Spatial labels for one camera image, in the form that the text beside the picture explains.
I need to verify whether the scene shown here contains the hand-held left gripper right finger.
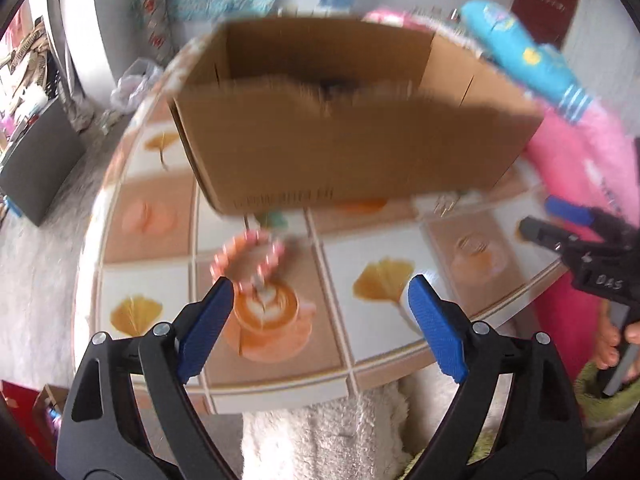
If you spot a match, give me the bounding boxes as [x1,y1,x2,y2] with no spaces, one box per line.
[407,274,587,480]

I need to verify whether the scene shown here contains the grey cabinet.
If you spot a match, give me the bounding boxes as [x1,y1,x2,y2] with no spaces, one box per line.
[0,97,87,226]

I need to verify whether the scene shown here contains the white plastic bag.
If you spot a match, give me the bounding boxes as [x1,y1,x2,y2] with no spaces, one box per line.
[111,58,163,111]

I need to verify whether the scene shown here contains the person's right forearm green sleeve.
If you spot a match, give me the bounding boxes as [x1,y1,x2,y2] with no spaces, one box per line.
[574,360,640,438]

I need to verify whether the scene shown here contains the red box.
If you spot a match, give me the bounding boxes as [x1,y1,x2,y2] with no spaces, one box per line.
[0,380,71,463]

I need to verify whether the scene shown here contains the blue plush pillow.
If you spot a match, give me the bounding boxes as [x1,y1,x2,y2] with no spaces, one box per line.
[460,0,596,123]

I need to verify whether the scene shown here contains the brown door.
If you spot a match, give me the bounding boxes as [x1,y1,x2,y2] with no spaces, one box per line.
[510,0,583,48]

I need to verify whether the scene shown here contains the brown cardboard box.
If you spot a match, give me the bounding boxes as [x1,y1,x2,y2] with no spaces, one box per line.
[167,16,546,216]

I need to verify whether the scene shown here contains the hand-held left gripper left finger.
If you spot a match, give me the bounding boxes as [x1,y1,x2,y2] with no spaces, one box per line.
[56,276,236,480]

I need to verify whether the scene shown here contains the gold chain jewelry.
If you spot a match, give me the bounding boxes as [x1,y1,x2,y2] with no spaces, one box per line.
[434,194,462,217]

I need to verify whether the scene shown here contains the printed tablecloth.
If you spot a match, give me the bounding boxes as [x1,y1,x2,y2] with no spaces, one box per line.
[74,35,571,413]

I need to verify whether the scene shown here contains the pink blanket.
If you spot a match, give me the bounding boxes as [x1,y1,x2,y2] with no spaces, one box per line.
[362,6,640,376]

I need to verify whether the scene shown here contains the pink bead bracelet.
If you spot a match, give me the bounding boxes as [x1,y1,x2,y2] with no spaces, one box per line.
[210,230,286,293]

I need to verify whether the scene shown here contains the person's right hand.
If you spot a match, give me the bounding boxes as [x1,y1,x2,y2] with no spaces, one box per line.
[595,317,640,370]

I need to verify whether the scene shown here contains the white fluffy cloth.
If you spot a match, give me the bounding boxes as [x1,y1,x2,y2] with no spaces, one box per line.
[242,374,501,480]

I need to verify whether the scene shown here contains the pile of clutter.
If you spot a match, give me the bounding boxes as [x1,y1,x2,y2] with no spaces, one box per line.
[0,15,66,151]

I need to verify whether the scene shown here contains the patterned rolled mat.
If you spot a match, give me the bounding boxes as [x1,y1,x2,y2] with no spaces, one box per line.
[139,0,177,63]

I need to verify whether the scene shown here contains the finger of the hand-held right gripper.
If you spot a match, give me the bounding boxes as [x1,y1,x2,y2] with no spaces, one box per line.
[545,196,596,226]
[519,216,576,257]

